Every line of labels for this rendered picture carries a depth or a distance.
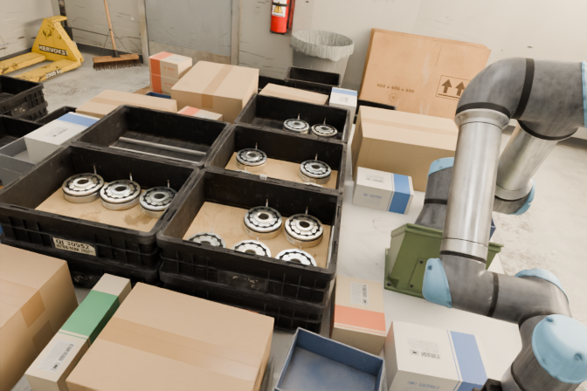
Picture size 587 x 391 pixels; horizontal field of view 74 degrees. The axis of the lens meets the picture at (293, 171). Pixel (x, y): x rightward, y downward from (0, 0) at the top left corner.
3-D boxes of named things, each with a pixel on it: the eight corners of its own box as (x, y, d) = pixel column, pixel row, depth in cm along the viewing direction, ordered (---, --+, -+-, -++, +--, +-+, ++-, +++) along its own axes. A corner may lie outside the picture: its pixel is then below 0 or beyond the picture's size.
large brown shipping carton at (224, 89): (199, 98, 206) (199, 60, 195) (256, 106, 205) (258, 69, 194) (172, 132, 172) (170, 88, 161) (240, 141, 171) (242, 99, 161)
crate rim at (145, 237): (202, 174, 111) (201, 167, 110) (153, 245, 86) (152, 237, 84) (68, 148, 114) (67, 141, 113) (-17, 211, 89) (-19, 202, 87)
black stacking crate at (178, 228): (334, 227, 113) (342, 195, 107) (326, 312, 88) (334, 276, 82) (202, 202, 116) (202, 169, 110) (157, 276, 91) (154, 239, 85)
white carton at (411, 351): (466, 358, 95) (479, 335, 90) (479, 409, 85) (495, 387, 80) (383, 343, 96) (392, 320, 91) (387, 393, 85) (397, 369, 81)
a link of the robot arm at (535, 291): (495, 255, 68) (501, 302, 59) (569, 270, 65) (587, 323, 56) (484, 287, 72) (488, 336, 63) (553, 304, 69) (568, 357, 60)
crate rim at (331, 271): (341, 201, 108) (343, 194, 107) (334, 283, 83) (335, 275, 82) (202, 174, 111) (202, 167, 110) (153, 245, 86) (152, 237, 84)
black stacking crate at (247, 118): (345, 135, 164) (350, 110, 157) (341, 172, 139) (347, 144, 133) (252, 119, 166) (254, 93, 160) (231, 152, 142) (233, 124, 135)
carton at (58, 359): (108, 291, 92) (105, 273, 89) (133, 297, 91) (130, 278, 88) (32, 391, 72) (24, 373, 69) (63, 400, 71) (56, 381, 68)
